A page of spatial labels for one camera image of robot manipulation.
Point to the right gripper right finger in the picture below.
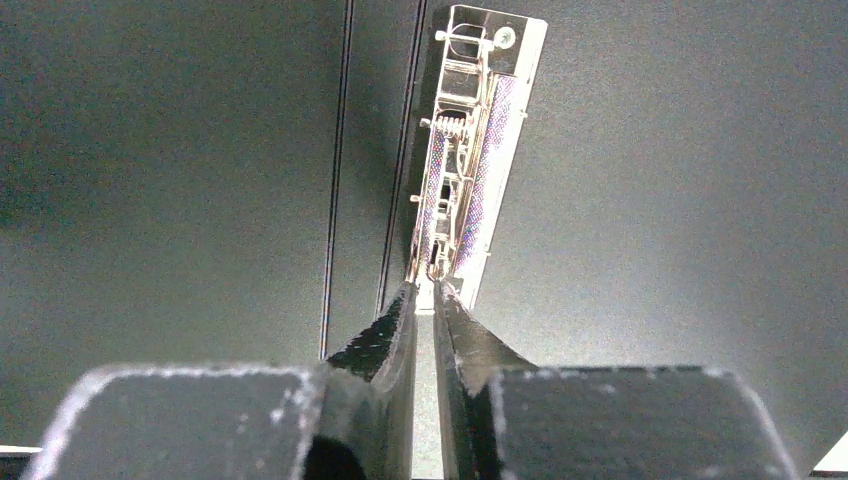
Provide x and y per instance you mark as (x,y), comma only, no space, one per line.
(503,417)

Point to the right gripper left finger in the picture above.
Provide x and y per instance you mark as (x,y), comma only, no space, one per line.
(349,416)

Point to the metal folder clip mechanism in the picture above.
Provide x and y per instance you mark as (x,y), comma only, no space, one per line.
(488,65)

